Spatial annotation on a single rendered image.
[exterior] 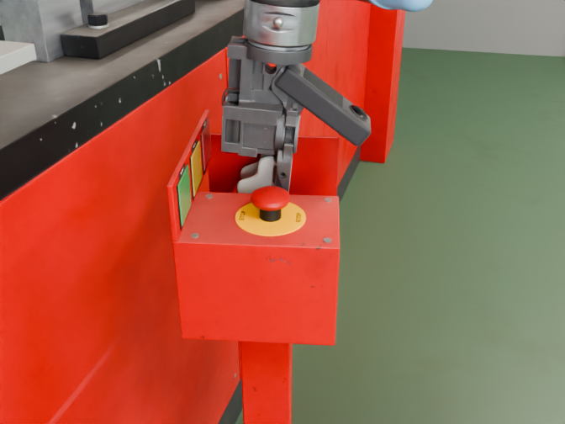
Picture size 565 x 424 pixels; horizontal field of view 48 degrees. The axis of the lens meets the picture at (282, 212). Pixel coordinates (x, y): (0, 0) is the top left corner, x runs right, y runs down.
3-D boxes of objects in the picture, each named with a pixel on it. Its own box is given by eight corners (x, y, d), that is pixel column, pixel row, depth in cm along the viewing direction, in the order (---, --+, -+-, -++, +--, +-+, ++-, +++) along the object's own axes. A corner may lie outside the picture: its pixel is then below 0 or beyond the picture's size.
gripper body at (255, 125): (229, 131, 75) (234, 29, 69) (302, 139, 74) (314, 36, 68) (220, 158, 68) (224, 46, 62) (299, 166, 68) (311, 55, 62)
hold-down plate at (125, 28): (100, 60, 80) (97, 36, 79) (63, 56, 82) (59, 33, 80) (196, 12, 105) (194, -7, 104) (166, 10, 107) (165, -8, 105)
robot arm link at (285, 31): (319, -5, 66) (319, 12, 59) (315, 39, 69) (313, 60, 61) (249, -12, 66) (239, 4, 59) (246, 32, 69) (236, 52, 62)
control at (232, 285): (335, 346, 65) (343, 191, 56) (182, 339, 66) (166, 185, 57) (334, 243, 82) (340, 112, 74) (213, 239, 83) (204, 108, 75)
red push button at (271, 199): (288, 233, 63) (288, 201, 61) (249, 231, 63) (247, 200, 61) (291, 214, 66) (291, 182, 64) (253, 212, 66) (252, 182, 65)
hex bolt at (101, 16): (102, 29, 82) (100, 16, 81) (83, 27, 83) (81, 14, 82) (113, 24, 84) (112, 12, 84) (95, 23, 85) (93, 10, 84)
